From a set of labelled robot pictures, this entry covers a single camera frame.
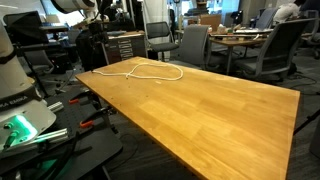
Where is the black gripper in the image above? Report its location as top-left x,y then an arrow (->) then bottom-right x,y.
88,21 -> 109,38

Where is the white braided rope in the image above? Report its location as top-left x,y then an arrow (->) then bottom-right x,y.
92,62 -> 185,82

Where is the black bag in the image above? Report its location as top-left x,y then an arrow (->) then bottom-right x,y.
75,29 -> 108,73

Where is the grey drawer cabinet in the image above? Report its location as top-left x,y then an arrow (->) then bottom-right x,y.
105,31 -> 149,65

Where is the black mesh office chair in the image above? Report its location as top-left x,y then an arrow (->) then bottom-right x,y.
145,21 -> 180,63

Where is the black monitor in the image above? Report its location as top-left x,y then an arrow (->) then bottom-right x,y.
3,11 -> 44,46

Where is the short silver aluminium extrusion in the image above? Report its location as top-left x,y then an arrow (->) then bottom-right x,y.
47,101 -> 65,114

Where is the grey fabric office chair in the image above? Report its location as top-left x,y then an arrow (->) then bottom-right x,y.
169,24 -> 212,70

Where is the cardboard box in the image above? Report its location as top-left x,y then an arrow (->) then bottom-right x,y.
199,14 -> 223,33

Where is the long silver aluminium extrusion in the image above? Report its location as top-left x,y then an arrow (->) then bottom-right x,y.
31,128 -> 70,145

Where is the white machine with green light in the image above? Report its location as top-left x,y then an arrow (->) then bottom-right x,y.
0,87 -> 124,180

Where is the wooden office desk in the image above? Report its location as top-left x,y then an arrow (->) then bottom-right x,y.
208,29 -> 313,76

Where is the large grey office chair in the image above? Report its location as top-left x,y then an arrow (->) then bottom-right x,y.
233,18 -> 316,82

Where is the person in white shirt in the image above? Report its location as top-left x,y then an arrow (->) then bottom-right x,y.
272,0 -> 304,25

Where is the black stand leg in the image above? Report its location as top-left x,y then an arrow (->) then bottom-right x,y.
293,108 -> 320,137

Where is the orange handled black clamp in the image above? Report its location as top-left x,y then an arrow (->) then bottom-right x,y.
68,89 -> 101,107
79,105 -> 118,130

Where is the black floor cable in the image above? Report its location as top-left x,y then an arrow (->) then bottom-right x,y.
105,133 -> 140,174

